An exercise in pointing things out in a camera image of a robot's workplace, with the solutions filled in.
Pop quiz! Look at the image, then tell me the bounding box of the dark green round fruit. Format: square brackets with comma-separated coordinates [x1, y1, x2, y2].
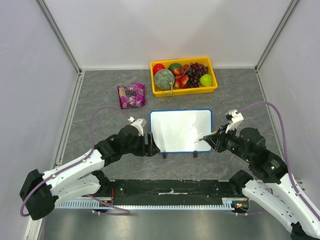
[168, 62, 183, 72]

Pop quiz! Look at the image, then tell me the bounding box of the green netted melon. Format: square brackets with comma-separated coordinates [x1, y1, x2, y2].
[154, 69, 175, 91]

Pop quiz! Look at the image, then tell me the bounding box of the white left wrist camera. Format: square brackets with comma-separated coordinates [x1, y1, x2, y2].
[128, 116, 147, 136]

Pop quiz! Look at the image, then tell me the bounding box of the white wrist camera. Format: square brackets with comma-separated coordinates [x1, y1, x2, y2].
[128, 116, 147, 136]
[225, 109, 244, 134]

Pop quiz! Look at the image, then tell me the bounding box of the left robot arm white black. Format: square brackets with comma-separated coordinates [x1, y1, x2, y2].
[19, 121, 160, 220]

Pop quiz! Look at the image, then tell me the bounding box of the white slotted cable duct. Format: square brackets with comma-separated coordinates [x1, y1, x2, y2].
[56, 197, 246, 211]

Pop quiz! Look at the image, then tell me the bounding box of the purple snack bag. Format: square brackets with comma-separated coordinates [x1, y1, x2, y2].
[117, 83, 147, 110]

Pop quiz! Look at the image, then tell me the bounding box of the right aluminium frame post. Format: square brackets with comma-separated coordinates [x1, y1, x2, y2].
[254, 0, 300, 73]

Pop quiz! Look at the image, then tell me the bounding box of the left aluminium frame post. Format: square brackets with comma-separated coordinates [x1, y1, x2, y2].
[35, 0, 82, 75]

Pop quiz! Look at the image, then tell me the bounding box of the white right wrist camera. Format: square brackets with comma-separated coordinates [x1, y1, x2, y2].
[225, 109, 244, 134]

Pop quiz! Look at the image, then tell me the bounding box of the yellow plastic fruit bin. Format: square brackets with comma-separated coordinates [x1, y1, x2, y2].
[150, 56, 218, 98]

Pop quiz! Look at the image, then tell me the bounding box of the blue framed whiteboard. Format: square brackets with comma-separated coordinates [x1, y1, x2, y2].
[149, 108, 214, 154]

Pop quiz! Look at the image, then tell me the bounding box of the green pear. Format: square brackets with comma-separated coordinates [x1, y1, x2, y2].
[199, 73, 213, 87]

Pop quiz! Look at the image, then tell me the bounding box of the purple grape bunch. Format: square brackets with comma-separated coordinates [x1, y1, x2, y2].
[186, 62, 209, 88]

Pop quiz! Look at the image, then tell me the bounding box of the aluminium frame post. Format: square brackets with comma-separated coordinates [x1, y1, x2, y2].
[35, 0, 82, 75]
[254, 0, 300, 73]

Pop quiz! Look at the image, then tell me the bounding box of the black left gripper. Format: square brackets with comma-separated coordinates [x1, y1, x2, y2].
[122, 132, 160, 157]

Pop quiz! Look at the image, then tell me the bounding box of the red apple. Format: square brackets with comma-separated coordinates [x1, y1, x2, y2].
[152, 63, 165, 75]

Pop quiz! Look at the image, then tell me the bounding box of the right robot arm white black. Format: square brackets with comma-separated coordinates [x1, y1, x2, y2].
[202, 126, 320, 240]

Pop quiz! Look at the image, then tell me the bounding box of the red cherry cluster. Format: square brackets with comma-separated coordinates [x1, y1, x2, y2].
[172, 64, 190, 89]

